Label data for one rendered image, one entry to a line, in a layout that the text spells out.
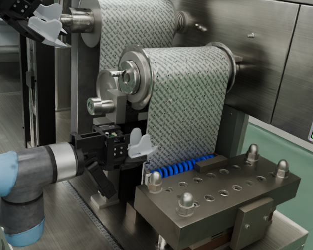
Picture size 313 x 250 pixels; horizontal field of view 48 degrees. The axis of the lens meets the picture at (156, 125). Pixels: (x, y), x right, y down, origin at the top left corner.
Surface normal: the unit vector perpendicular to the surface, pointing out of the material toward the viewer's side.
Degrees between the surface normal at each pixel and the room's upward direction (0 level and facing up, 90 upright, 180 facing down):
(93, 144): 90
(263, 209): 90
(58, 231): 0
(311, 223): 0
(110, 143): 90
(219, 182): 0
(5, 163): 32
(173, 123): 90
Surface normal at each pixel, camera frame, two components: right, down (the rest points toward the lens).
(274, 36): -0.81, 0.15
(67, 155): 0.48, -0.40
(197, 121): 0.58, 0.38
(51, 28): 0.08, 0.72
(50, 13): 0.27, 0.76
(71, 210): 0.10, -0.91
